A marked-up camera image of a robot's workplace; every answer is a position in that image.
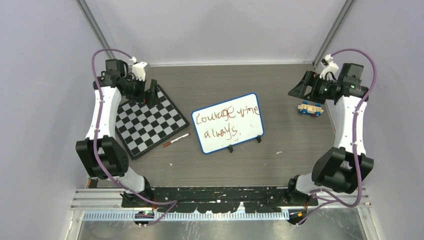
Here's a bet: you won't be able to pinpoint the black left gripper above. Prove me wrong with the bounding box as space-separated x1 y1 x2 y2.
123 74 161 106

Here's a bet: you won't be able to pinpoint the black white chessboard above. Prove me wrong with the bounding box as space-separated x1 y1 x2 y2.
115 85 190 160

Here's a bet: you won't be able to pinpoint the white whiteboard marker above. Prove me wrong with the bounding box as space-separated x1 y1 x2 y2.
169 133 190 144

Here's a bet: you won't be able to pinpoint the blue framed whiteboard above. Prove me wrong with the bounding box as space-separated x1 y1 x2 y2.
191 92 265 154

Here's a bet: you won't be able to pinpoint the brown marker cap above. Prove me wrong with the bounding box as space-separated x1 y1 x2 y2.
162 142 172 148

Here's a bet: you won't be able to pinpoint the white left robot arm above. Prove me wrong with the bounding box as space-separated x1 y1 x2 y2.
75 57 159 207

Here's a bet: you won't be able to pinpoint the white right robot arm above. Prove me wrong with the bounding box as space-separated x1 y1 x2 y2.
285 63 374 205

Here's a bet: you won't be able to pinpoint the wooden toy car blue wheels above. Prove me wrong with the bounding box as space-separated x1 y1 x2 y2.
297 101 324 117

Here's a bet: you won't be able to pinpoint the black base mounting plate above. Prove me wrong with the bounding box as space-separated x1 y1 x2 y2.
121 186 319 214

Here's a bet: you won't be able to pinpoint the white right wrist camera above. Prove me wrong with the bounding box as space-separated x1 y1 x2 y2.
319 54 339 81

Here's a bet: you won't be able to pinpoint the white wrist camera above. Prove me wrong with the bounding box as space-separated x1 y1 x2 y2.
129 56 150 82
319 54 339 81

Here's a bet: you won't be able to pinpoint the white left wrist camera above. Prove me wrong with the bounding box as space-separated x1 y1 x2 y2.
129 56 150 82

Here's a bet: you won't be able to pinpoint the aluminium frame rail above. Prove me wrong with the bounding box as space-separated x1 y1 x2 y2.
75 0 111 49

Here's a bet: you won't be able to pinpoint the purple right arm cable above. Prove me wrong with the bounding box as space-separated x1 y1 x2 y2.
296 48 379 227

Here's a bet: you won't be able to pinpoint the white slotted cable duct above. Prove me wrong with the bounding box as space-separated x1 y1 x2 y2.
82 209 290 222

